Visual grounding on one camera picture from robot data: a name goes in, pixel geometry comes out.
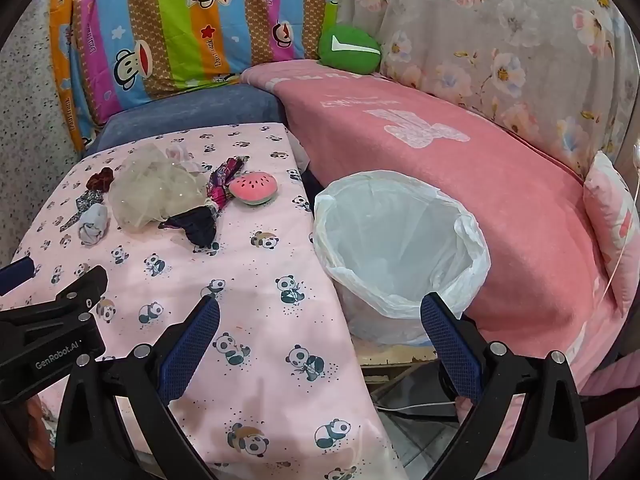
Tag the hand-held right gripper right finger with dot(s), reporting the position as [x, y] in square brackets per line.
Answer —
[450, 345]

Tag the green round cushion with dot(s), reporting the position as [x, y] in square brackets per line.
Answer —
[350, 55]

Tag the grey floral blanket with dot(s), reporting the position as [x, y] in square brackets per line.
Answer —
[475, 35]

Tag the purple patterned wrapper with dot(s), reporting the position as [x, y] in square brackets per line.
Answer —
[222, 177]

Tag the colourful monkey print pillow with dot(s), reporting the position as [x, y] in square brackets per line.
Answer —
[175, 20]

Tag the beige mesh cloth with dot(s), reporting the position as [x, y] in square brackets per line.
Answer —
[150, 190]

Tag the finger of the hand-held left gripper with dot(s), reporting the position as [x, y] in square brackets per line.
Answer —
[15, 274]
[87, 285]

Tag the dark red scrunchie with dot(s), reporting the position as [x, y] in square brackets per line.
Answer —
[100, 179]

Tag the dark patterned cloth strip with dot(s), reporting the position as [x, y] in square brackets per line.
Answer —
[82, 207]

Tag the blue cushion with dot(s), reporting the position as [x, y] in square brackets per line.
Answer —
[200, 105]

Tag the pink pillow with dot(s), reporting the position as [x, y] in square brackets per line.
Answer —
[612, 225]

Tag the watermelon plush toy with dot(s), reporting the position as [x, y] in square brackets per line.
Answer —
[255, 190]

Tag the grey face mask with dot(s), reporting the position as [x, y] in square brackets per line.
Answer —
[94, 225]

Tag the dark blue cloth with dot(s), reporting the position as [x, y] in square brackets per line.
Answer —
[197, 225]

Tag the pink blanket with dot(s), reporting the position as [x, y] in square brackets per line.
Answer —
[425, 150]

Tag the pink panda print cloth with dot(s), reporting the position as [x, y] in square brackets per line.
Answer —
[250, 260]

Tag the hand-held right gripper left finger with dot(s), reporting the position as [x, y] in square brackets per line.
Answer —
[192, 340]

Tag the bin with white plastic bag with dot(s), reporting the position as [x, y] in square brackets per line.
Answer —
[390, 240]

